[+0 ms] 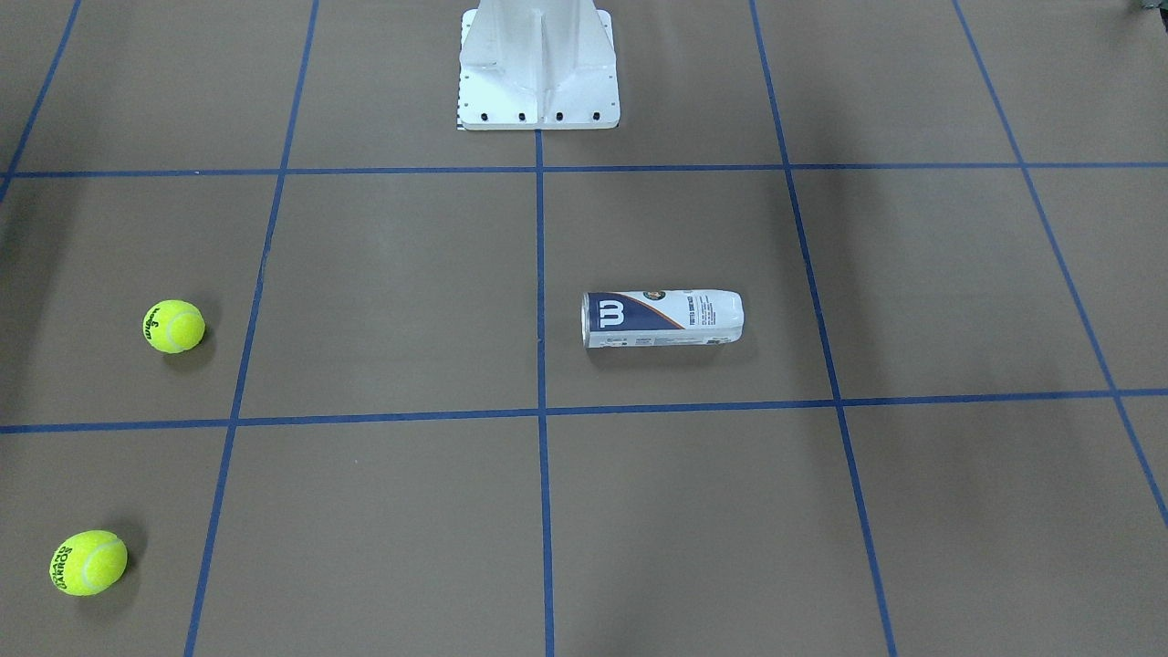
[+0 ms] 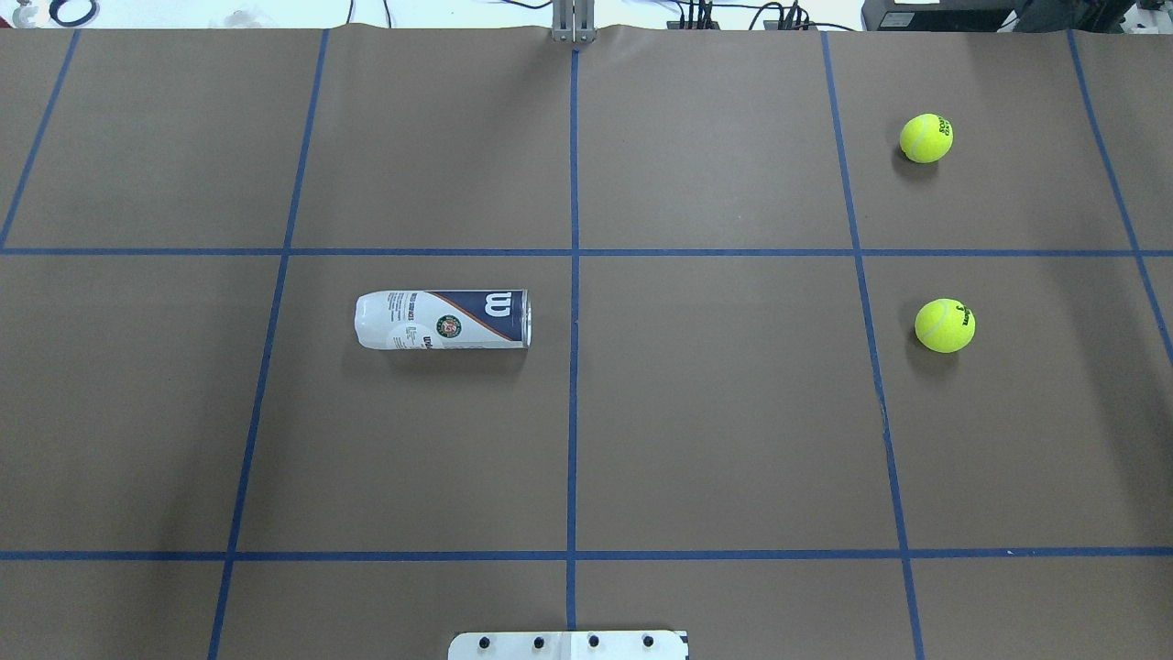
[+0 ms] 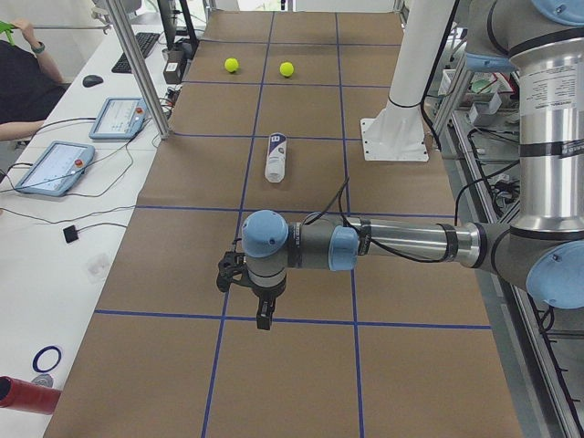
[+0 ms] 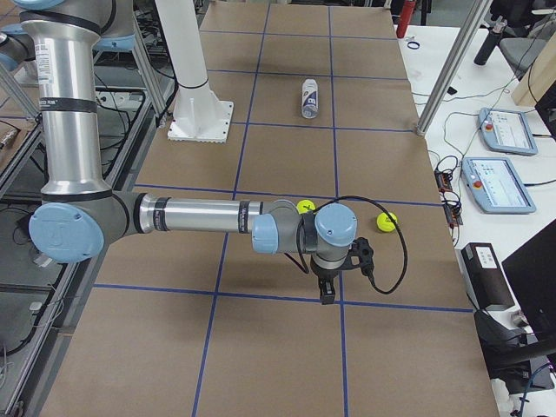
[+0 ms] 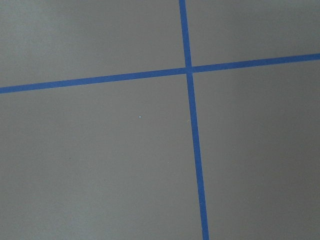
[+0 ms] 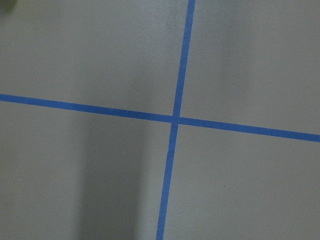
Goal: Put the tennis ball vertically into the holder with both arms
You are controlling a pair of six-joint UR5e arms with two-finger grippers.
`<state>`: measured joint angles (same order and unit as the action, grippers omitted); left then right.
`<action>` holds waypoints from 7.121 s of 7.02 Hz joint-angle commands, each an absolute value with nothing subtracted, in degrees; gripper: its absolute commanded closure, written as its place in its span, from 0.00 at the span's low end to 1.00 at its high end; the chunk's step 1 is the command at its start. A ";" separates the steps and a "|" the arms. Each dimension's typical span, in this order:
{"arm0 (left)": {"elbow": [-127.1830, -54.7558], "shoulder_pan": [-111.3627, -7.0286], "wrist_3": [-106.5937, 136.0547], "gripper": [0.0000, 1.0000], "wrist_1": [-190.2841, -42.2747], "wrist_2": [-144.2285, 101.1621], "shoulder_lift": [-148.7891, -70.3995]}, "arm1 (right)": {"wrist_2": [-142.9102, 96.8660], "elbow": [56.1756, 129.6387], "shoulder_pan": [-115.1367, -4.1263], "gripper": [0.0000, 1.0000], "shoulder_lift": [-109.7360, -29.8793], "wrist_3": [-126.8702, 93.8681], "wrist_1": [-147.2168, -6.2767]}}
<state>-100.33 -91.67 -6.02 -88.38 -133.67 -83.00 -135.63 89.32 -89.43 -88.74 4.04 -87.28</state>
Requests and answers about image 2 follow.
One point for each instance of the aluminium frame post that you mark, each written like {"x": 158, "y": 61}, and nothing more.
{"x": 573, "y": 21}

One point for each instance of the yellow Roland Garros tennis ball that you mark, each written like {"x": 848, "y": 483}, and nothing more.
{"x": 926, "y": 138}

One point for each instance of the yellow Wilson tennis ball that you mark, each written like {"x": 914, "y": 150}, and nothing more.
{"x": 945, "y": 325}

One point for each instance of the black box with label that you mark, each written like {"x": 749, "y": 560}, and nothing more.
{"x": 935, "y": 16}

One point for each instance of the white blue tennis ball can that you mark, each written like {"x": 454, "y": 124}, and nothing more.
{"x": 444, "y": 319}

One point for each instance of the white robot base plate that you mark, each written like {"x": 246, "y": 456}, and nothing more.
{"x": 622, "y": 644}

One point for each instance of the blue tape roll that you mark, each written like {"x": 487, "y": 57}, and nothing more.
{"x": 73, "y": 14}

